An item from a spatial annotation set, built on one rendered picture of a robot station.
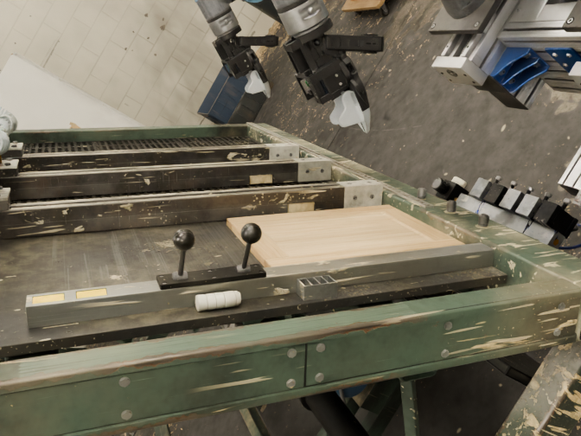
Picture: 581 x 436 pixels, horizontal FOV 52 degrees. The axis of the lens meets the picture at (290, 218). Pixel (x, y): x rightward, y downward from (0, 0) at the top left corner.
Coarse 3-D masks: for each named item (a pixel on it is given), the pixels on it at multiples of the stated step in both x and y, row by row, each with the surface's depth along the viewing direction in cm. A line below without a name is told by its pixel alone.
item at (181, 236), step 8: (176, 232) 100; (184, 232) 100; (192, 232) 101; (176, 240) 100; (184, 240) 99; (192, 240) 100; (184, 248) 100; (184, 256) 104; (176, 272) 108; (184, 272) 108
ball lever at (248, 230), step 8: (248, 224) 104; (256, 224) 105; (240, 232) 105; (248, 232) 104; (256, 232) 104; (248, 240) 104; (256, 240) 104; (248, 248) 108; (248, 256) 109; (248, 264) 113
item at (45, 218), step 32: (0, 192) 140; (192, 192) 159; (224, 192) 161; (256, 192) 161; (288, 192) 163; (320, 192) 167; (352, 192) 171; (0, 224) 139; (32, 224) 142; (64, 224) 144; (96, 224) 147; (128, 224) 150; (160, 224) 153
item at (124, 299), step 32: (384, 256) 125; (416, 256) 125; (448, 256) 126; (480, 256) 130; (96, 288) 105; (128, 288) 106; (192, 288) 107; (224, 288) 110; (256, 288) 112; (288, 288) 114; (32, 320) 99; (64, 320) 100
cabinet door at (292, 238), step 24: (264, 216) 157; (288, 216) 158; (312, 216) 158; (336, 216) 160; (360, 216) 161; (384, 216) 161; (408, 216) 161; (264, 240) 139; (288, 240) 140; (312, 240) 140; (336, 240) 141; (360, 240) 141; (384, 240) 142; (408, 240) 142; (432, 240) 142; (456, 240) 142; (264, 264) 128; (288, 264) 125
